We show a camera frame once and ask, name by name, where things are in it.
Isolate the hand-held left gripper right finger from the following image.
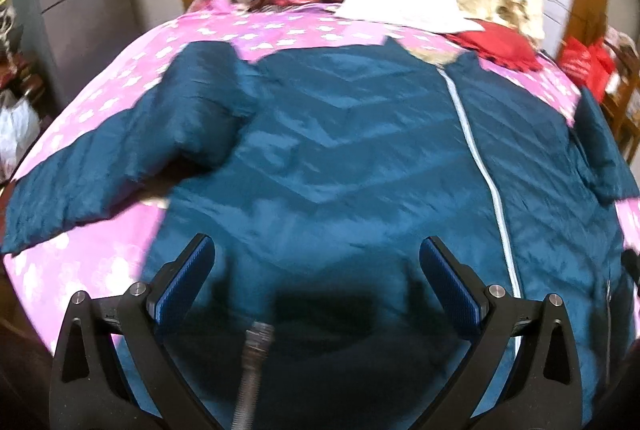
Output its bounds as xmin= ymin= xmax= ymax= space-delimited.
xmin=419 ymin=236 xmax=584 ymax=430

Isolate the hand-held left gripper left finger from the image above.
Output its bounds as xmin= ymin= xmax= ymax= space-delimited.
xmin=49 ymin=233 xmax=217 ymax=430

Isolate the teal quilted puffer jacket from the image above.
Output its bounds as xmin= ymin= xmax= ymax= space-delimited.
xmin=1 ymin=38 xmax=640 ymax=430

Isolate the pink flower-print bed sheet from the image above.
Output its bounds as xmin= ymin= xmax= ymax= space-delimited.
xmin=2 ymin=0 xmax=640 ymax=353

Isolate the white plastic bag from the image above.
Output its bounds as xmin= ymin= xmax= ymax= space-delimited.
xmin=0 ymin=90 xmax=41 ymax=168

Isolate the red cloth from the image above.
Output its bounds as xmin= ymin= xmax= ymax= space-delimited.
xmin=445 ymin=21 xmax=545 ymax=73

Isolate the wooden chair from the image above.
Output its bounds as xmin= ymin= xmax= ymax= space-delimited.
xmin=602 ymin=54 xmax=640 ymax=161

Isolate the red plastic bag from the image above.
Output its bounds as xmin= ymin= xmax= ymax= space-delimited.
xmin=556 ymin=36 xmax=618 ymax=94

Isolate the white folded cloth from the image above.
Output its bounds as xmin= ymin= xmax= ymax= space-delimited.
xmin=334 ymin=0 xmax=485 ymax=34

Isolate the grey metal cable connector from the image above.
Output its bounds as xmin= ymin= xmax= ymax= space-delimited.
xmin=231 ymin=321 xmax=276 ymax=430

